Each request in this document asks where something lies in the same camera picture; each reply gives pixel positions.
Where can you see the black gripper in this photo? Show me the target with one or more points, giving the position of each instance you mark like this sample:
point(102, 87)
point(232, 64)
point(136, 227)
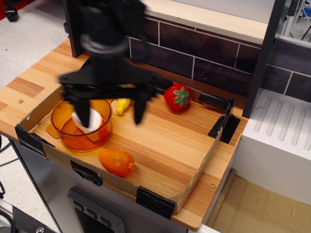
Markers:
point(108, 76)

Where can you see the white and orange toy sushi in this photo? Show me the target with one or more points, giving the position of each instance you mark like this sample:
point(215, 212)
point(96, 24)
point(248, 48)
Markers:
point(95, 122)

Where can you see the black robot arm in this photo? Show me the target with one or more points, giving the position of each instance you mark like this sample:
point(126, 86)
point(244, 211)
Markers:
point(102, 28)

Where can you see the orange transparent plastic pot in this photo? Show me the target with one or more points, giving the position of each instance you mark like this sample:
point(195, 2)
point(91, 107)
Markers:
point(62, 126)

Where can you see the cardboard fence with black tape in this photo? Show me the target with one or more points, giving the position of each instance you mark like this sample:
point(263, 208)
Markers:
point(171, 150)

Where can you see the yellow toy banana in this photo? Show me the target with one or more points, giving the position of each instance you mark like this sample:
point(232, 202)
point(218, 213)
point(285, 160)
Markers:
point(123, 103)

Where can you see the orange toy carrot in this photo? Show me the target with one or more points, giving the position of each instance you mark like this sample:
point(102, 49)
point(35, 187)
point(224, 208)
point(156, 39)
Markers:
point(118, 162)

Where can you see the red toy strawberry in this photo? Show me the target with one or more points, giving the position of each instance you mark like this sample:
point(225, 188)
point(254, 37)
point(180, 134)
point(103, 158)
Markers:
point(177, 96)

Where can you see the grey oven control panel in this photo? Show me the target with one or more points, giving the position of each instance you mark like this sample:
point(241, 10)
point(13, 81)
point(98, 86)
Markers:
point(93, 218)

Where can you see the black caster wheel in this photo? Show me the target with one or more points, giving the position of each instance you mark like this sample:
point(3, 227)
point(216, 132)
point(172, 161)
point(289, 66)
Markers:
point(11, 14)

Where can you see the white toy sink drainboard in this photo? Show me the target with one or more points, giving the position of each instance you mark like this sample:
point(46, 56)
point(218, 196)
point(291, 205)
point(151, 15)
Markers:
point(275, 147)

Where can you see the dark grey left post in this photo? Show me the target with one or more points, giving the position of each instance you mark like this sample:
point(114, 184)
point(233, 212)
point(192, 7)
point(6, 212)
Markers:
point(73, 26)

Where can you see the dark grey post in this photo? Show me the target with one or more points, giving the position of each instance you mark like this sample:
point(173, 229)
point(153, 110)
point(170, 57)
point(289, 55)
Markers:
point(273, 32)
point(73, 26)

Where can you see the dark grey right post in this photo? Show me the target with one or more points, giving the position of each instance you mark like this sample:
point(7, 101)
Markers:
point(273, 32)

